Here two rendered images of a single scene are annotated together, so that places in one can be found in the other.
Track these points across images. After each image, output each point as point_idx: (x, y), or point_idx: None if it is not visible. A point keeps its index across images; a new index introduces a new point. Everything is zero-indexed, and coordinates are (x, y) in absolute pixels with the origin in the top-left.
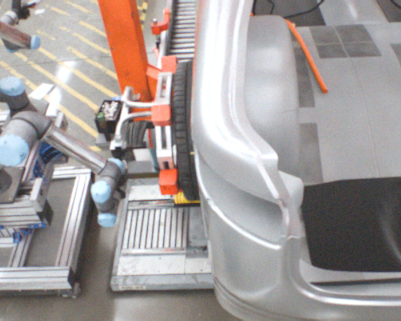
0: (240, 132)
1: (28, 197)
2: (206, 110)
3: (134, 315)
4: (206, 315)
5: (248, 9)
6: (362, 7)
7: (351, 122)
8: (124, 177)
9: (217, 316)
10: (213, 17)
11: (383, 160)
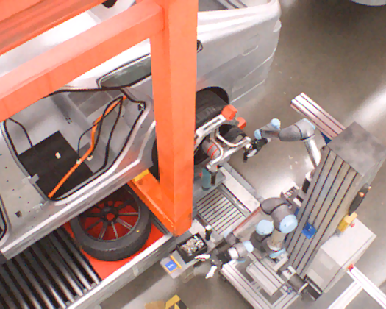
0: (275, 1)
1: (295, 185)
2: (274, 10)
3: (267, 187)
4: (240, 160)
5: (235, 9)
6: (33, 110)
7: None
8: (251, 143)
9: (237, 155)
10: (243, 18)
11: None
